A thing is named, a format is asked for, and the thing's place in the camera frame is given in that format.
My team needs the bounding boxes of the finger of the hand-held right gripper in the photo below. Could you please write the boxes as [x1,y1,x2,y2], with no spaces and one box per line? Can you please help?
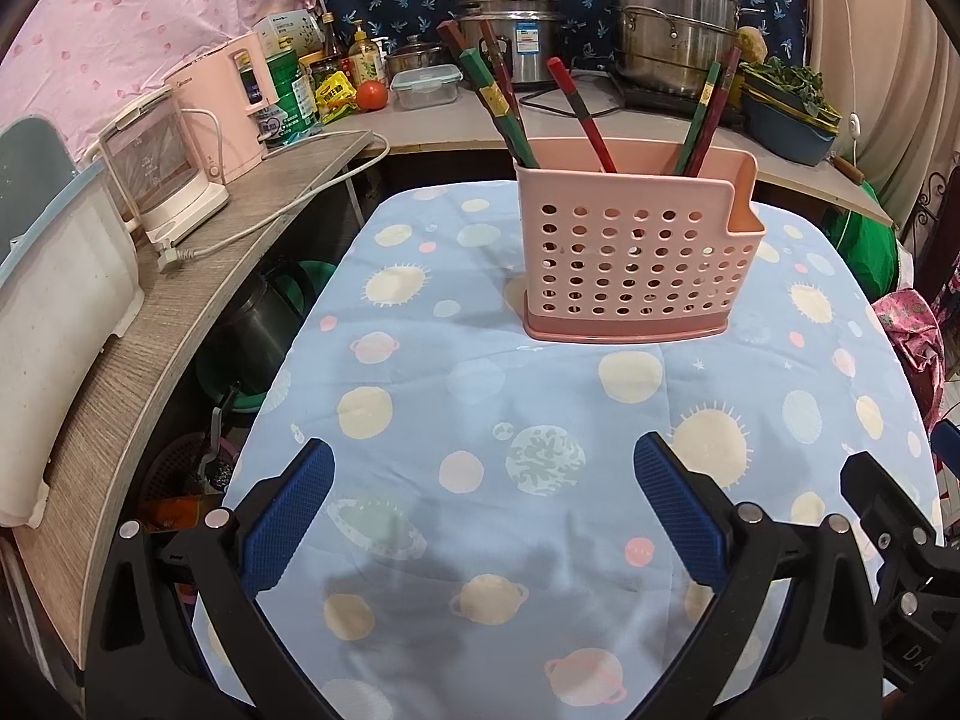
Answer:
[840,450,947,601]
[932,420,960,470]

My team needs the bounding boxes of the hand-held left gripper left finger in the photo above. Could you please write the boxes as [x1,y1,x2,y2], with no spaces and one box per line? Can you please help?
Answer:
[82,437,338,720]

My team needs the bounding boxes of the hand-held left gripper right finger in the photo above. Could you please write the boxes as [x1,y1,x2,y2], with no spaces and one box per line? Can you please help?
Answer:
[632,431,901,720]

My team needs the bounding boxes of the pink perforated utensil holder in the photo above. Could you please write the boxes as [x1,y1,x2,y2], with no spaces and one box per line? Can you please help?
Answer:
[514,139,767,346]

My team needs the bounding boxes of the dark maroon chopstick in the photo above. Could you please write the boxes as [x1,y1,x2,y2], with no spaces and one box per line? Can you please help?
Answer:
[686,46,743,179]

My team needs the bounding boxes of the pink floral cloth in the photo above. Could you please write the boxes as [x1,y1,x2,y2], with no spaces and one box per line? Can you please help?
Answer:
[874,289,960,421]

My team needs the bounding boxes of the dark metal pot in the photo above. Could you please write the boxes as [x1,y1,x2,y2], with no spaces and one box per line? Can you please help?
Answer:
[202,270,301,391]

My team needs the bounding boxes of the blue planet-print cloth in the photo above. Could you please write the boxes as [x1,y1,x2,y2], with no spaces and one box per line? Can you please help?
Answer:
[191,176,938,720]

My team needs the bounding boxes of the green cloth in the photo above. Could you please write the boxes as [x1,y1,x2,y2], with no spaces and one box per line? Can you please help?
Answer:
[821,202,901,301]

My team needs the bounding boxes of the wood-grain curved shelf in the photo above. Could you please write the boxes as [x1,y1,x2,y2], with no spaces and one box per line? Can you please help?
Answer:
[11,127,376,668]

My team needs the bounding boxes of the white bin blue lid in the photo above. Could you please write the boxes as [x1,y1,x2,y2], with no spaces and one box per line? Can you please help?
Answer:
[0,116,145,530]

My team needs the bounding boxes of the blue basin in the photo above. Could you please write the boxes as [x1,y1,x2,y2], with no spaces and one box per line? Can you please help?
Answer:
[739,86,837,166]

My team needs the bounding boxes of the glass kettle white base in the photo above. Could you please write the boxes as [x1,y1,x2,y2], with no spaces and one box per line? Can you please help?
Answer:
[97,86,230,245]

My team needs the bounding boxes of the green leafy vegetables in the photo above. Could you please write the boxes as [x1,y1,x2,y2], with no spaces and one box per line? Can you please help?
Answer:
[739,56,841,125]

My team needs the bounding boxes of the beige curtain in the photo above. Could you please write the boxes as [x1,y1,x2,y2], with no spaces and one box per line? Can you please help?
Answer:
[795,0,960,203]

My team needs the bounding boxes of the black induction cooker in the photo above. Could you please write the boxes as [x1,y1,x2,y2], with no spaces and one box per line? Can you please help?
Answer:
[607,71,751,128]

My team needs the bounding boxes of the pink electric kettle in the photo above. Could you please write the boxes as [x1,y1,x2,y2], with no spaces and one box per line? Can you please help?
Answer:
[166,31,272,185]

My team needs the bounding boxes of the red chopstick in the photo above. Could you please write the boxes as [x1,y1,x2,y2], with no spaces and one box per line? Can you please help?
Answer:
[546,56,620,175]

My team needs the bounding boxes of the green tin can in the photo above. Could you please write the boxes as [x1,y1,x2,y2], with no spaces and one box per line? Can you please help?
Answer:
[259,46,320,147]

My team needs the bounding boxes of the yellow snack packet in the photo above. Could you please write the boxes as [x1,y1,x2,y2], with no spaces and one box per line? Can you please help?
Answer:
[315,71,355,121]

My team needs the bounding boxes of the clear plastic food container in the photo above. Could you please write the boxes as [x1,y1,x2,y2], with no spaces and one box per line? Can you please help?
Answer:
[390,64,462,110]

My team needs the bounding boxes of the yellow bottle red cap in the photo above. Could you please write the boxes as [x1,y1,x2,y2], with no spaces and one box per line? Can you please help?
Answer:
[349,20,383,87]

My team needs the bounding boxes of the green chopstick yellow band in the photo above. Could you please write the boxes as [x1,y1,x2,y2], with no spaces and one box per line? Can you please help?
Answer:
[459,49,541,170]

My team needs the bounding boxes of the small steel pot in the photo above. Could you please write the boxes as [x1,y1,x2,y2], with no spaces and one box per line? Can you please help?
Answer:
[386,34,443,80]

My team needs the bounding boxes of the dark brown chopstick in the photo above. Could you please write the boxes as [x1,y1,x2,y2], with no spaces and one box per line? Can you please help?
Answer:
[480,19,530,158]

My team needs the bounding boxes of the white green carton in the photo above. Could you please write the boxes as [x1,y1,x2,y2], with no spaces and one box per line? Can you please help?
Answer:
[251,9,322,53]

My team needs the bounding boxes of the large steel steamer pot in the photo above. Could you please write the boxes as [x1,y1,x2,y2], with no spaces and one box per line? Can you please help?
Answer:
[607,0,766,98]

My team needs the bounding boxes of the steel rice cooker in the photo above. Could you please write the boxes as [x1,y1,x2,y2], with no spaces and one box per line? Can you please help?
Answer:
[454,0,563,87]

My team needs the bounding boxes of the pink spotted cloth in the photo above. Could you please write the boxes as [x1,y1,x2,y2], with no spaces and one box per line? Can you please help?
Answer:
[0,0,323,166]

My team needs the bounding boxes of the white power cable with plug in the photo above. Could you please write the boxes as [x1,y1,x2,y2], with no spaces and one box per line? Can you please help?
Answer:
[154,130,391,271]

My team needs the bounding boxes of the black power cord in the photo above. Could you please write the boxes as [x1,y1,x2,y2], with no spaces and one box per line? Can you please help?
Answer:
[517,82,623,117]

